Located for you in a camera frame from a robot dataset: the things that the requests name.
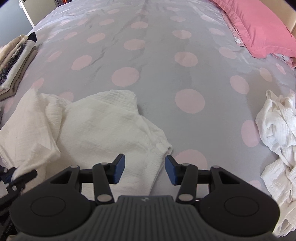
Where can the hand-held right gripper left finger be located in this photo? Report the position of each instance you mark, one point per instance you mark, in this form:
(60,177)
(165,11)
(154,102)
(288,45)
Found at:
(119,169)

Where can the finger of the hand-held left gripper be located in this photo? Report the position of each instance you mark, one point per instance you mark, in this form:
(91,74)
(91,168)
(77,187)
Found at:
(3,173)
(27,175)

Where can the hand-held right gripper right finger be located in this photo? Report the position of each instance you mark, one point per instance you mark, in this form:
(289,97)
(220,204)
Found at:
(171,170)

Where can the white crinkle pants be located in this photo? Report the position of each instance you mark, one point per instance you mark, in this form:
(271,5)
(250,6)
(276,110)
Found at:
(104,125)

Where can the stack of folded clothes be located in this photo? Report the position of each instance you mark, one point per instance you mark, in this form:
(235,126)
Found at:
(13,58)

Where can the bed with polka dot sheet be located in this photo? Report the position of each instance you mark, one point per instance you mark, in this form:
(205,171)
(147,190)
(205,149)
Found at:
(161,69)

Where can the crumpled white crinkle garment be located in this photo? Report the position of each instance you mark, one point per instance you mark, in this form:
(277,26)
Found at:
(277,125)

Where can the pink pillow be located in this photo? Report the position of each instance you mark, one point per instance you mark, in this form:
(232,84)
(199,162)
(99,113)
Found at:
(254,25)

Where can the beige padded headboard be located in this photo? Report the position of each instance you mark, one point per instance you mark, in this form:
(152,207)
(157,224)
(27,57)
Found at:
(286,16)

